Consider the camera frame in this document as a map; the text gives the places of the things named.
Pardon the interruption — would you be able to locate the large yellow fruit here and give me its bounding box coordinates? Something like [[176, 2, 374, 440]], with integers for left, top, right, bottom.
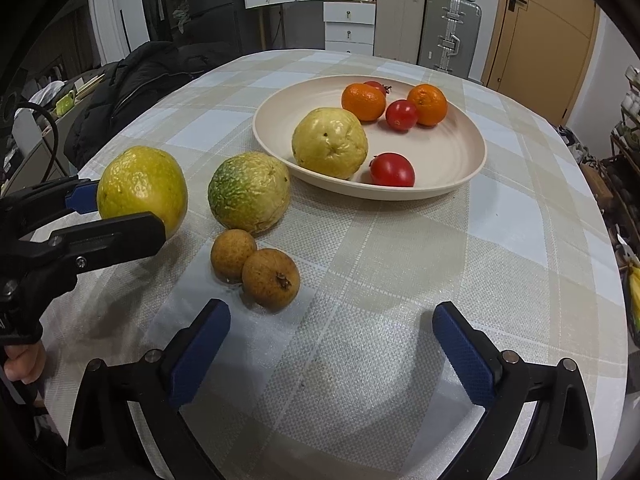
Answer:
[[96, 145, 188, 240]]

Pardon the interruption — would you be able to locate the small yellow guava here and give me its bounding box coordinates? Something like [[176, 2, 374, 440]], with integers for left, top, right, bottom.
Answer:
[[292, 107, 369, 180]]

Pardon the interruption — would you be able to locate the round red tomato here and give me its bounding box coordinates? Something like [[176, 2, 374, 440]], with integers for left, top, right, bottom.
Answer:
[[369, 153, 416, 188]]

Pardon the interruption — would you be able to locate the orange tangerine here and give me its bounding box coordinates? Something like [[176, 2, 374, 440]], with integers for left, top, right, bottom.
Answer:
[[341, 82, 386, 122], [407, 84, 448, 127]]

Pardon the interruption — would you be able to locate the large oval red tomato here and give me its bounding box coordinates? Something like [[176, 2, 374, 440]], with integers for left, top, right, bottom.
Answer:
[[366, 80, 390, 96]]

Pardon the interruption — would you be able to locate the small red tomato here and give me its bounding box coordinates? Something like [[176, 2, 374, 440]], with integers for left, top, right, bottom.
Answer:
[[385, 100, 419, 132]]

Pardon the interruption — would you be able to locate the person's left hand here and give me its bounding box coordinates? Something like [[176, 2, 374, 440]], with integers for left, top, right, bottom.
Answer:
[[3, 341, 47, 385]]

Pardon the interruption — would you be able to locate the black jacket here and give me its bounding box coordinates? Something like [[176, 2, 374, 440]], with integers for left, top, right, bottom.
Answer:
[[64, 41, 233, 169]]

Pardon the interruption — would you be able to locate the brown longan fruit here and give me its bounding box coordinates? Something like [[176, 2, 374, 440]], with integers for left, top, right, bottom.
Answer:
[[242, 248, 300, 311], [210, 229, 257, 283]]

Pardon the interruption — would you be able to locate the green yellow mottled fruit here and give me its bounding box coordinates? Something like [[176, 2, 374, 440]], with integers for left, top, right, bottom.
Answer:
[[207, 152, 291, 234]]

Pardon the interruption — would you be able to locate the checkered beige tablecloth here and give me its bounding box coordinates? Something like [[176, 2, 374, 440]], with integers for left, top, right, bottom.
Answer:
[[42, 50, 628, 479]]

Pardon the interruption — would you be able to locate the shoe rack with shoes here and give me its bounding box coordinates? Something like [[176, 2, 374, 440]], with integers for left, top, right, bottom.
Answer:
[[605, 65, 639, 252]]

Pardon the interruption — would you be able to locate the white drawer desk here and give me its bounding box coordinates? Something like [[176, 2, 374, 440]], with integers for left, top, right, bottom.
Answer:
[[244, 0, 376, 55]]

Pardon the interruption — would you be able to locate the brown wooden door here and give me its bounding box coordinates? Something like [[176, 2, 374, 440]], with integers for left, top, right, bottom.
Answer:
[[483, 0, 599, 126]]

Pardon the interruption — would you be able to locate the beige suitcase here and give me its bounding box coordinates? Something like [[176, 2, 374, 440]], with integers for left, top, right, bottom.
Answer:
[[373, 0, 425, 64]]

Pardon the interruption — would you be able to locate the silver grey suitcase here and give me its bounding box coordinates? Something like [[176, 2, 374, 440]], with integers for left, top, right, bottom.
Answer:
[[418, 0, 482, 79]]

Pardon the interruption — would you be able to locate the black cable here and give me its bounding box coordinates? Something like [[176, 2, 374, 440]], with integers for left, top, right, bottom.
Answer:
[[14, 102, 61, 181]]

